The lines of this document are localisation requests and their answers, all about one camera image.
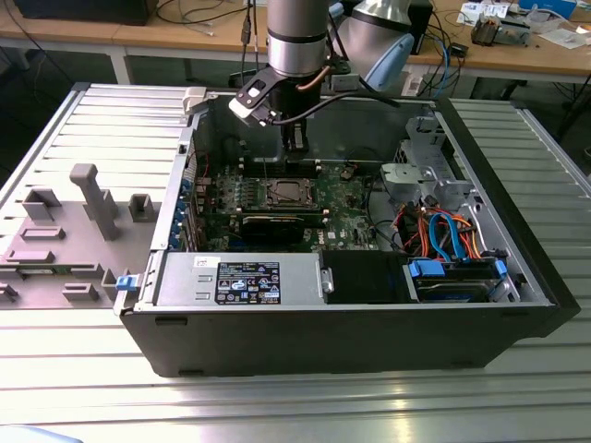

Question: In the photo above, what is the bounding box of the CPU with silver top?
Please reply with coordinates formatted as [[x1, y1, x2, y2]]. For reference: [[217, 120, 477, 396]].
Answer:
[[272, 182, 309, 203]]

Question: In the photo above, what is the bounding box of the metal socket cover frame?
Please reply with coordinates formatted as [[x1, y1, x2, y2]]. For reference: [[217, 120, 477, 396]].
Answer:
[[263, 178, 317, 206]]

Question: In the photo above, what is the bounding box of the black RAM slot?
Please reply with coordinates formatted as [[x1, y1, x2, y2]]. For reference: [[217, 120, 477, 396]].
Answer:
[[242, 164, 320, 172], [242, 169, 320, 176], [242, 174, 320, 181], [242, 160, 320, 167]]

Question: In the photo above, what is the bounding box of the CPU socket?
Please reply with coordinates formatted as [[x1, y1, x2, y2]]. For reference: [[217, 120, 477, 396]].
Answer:
[[260, 177, 319, 208]]

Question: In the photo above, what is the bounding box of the green motherboard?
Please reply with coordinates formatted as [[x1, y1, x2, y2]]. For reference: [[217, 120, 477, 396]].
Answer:
[[193, 159, 393, 254]]

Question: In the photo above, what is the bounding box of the black graphics card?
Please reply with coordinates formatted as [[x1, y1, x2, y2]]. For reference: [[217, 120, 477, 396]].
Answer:
[[239, 214, 307, 245]]

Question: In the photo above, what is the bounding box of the grey case latch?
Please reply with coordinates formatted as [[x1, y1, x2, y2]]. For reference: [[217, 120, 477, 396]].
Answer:
[[182, 87, 209, 116]]

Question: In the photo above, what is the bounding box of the silver drive cage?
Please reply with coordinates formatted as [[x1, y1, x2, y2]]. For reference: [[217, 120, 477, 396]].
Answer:
[[378, 114, 486, 222]]

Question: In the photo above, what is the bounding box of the tall black box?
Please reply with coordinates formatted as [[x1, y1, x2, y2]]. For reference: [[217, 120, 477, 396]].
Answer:
[[408, 0, 435, 56]]

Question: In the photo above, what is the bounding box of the silver power supply unit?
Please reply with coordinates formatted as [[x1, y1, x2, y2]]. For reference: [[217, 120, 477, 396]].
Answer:
[[154, 251, 324, 308]]

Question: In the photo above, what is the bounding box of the black PC case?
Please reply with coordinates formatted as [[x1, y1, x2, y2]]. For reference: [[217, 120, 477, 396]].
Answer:
[[113, 87, 582, 380]]

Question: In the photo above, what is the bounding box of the white paper card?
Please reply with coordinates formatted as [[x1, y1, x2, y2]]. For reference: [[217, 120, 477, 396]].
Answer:
[[456, 2, 498, 24]]

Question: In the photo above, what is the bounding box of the metal heat sink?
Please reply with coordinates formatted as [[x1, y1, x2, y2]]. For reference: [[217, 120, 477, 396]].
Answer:
[[470, 13, 500, 47]]

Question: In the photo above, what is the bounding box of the hard disk in blue carrier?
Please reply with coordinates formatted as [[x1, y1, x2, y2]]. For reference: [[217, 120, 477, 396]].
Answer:
[[404, 257, 509, 304]]

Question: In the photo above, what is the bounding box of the wooden desk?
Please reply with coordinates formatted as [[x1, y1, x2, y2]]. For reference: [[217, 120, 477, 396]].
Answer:
[[110, 0, 591, 112], [0, 0, 158, 87]]

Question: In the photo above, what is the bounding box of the wide black box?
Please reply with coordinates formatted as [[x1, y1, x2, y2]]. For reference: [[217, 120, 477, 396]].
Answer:
[[13, 0, 153, 27]]

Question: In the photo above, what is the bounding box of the grey metal device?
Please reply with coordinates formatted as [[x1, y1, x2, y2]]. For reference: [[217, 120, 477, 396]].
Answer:
[[498, 16, 537, 47]]

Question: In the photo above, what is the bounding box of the grey parts rack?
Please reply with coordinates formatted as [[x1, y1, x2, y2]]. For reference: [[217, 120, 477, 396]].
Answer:
[[0, 163, 163, 311]]

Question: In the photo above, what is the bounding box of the blue cardboard box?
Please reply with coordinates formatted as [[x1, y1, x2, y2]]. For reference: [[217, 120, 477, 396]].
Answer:
[[516, 0, 578, 22]]

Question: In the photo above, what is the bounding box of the clear plastic bag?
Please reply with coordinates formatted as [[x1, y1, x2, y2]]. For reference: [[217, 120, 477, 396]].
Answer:
[[537, 25, 591, 50]]

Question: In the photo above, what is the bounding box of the green RAM stick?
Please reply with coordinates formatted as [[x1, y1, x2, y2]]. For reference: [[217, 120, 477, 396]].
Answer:
[[20, 266, 73, 278]]

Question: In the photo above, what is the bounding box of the copper cable sleeve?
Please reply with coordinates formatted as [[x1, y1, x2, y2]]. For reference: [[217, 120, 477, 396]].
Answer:
[[296, 66, 332, 92]]

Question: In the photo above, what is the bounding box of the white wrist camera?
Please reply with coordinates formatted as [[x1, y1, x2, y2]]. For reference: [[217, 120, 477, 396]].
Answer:
[[228, 76, 283, 128]]

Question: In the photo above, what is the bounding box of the small wrist camera box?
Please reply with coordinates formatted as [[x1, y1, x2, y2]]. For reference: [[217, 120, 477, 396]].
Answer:
[[331, 73, 359, 92]]

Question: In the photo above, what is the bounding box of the black camera cable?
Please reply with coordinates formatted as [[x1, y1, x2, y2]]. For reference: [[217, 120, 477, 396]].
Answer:
[[269, 90, 403, 126]]

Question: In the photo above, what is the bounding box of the thick black wire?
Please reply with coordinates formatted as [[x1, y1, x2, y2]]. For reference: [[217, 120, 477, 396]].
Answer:
[[364, 173, 410, 254]]

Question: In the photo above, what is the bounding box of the red wire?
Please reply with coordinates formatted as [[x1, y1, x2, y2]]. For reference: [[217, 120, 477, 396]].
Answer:
[[392, 205, 416, 254]]

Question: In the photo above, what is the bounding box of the blue cable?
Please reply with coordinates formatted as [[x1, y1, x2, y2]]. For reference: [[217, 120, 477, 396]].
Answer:
[[440, 36, 463, 96]]

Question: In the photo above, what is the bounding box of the blue wire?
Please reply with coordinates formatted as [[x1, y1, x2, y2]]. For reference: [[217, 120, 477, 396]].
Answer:
[[427, 212, 452, 257], [443, 215, 467, 264]]

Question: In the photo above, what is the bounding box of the orange wire bundle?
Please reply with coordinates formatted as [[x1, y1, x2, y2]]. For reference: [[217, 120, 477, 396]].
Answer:
[[450, 210, 485, 260]]

